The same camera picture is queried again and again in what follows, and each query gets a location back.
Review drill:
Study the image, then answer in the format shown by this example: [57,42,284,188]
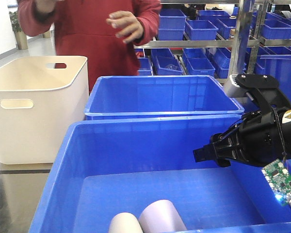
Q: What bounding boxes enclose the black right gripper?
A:
[193,107,291,167]

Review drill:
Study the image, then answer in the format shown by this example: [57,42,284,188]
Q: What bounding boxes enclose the lavender plastic cup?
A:
[138,200,187,233]

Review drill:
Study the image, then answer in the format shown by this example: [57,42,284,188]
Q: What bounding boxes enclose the beige plastic cup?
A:
[108,212,143,233]

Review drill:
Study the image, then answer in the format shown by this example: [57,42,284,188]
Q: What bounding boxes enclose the near blue plastic bin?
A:
[30,114,291,233]

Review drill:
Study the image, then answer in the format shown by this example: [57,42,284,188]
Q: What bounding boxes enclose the blue plastic bin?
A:
[84,75,244,120]
[30,114,291,233]

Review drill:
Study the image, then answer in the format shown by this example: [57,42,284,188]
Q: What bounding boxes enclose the far blue plastic bin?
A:
[84,75,244,120]

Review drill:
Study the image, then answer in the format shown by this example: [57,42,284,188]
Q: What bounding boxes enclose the white plastic storage bin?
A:
[0,56,89,165]

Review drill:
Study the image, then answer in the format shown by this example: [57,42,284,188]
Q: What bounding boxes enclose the person's bare hand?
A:
[106,11,144,44]

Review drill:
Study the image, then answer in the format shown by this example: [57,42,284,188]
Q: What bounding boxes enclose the green circuit board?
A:
[261,159,291,206]

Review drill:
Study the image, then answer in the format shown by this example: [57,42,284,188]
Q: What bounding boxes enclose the metal shelf with blue bins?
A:
[133,0,291,84]

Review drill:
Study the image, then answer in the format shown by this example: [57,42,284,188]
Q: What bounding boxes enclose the person in red sweater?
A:
[18,0,162,88]

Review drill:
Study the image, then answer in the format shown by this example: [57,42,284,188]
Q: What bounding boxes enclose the green potted plant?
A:
[9,11,22,33]

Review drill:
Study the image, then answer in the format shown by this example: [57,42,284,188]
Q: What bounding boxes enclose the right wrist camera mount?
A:
[223,74,291,114]

